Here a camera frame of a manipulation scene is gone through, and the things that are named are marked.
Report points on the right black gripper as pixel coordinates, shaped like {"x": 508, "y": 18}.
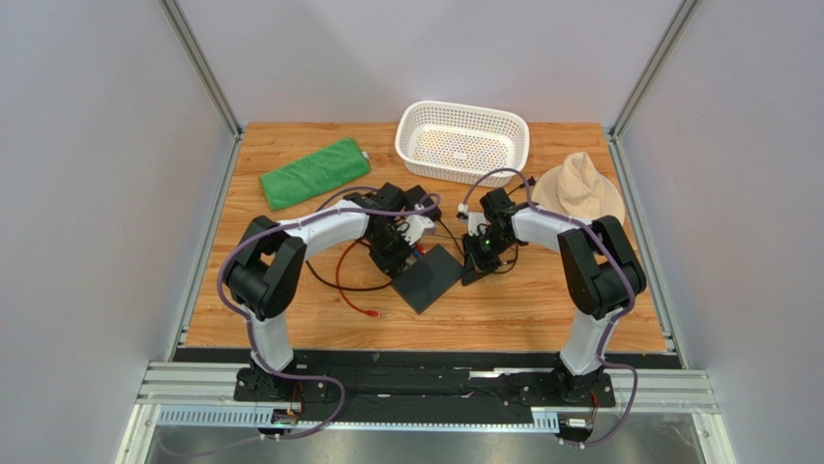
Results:
{"x": 481, "y": 261}

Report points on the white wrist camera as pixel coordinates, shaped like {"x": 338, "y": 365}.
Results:
{"x": 476, "y": 223}
{"x": 416, "y": 227}

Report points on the white perforated plastic basket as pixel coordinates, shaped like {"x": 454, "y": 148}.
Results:
{"x": 462, "y": 143}

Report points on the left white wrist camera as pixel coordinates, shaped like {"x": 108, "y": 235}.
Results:
{"x": 416, "y": 227}

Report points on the green folded towel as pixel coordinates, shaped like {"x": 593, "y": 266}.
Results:
{"x": 328, "y": 168}

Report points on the aluminium frame rail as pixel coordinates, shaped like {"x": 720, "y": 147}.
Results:
{"x": 204, "y": 406}

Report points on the beige bucket hat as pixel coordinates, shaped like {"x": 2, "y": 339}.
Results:
{"x": 576, "y": 188}

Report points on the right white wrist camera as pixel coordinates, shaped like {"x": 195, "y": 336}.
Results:
{"x": 476, "y": 223}

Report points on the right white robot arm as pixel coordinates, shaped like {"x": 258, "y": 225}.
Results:
{"x": 602, "y": 272}

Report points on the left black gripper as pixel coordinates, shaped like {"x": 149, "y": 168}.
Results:
{"x": 393, "y": 265}

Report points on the black network switch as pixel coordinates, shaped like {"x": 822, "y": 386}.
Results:
{"x": 428, "y": 279}

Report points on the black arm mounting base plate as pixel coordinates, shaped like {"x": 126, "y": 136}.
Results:
{"x": 427, "y": 387}

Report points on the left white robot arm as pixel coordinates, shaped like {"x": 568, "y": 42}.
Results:
{"x": 258, "y": 279}

